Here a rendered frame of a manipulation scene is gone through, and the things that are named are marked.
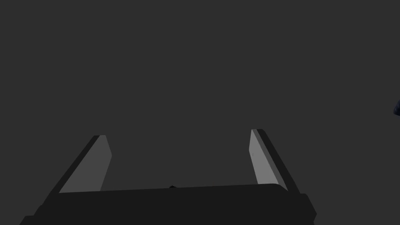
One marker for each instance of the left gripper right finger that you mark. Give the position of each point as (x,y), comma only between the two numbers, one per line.
(265,162)

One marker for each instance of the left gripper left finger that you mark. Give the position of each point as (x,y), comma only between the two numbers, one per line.
(89,168)

